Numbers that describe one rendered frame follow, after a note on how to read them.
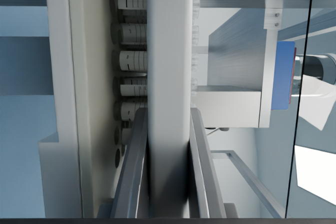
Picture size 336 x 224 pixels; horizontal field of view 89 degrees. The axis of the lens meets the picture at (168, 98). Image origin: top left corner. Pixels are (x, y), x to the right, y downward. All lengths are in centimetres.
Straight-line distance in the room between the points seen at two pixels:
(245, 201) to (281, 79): 396
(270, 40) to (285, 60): 9
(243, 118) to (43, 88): 67
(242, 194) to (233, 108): 390
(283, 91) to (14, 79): 88
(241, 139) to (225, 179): 90
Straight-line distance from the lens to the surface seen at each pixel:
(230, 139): 401
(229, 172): 413
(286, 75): 61
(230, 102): 51
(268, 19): 55
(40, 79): 74
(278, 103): 61
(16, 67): 79
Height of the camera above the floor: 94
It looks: 1 degrees up
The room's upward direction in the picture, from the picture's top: 90 degrees clockwise
